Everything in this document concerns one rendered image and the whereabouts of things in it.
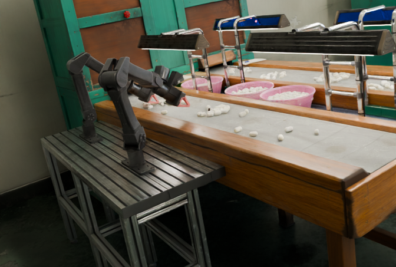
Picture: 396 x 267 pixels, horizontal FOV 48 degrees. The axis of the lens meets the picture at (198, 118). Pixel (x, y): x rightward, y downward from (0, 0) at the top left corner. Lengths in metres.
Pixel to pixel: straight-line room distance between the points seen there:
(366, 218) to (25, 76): 2.71
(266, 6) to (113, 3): 2.07
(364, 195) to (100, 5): 1.95
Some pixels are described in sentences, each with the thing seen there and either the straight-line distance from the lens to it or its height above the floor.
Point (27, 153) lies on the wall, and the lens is 3.58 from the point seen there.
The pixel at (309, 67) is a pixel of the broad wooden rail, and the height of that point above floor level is 0.76.
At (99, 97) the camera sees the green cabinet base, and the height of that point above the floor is 0.79.
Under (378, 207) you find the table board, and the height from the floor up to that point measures 0.64.
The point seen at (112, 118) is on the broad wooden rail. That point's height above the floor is 0.71.
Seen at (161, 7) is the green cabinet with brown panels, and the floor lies 1.24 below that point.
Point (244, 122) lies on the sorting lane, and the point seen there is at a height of 0.74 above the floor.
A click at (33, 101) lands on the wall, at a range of 3.51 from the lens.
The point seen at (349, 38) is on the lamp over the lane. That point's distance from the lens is 1.51.
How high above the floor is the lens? 1.32
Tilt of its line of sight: 16 degrees down
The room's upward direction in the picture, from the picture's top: 10 degrees counter-clockwise
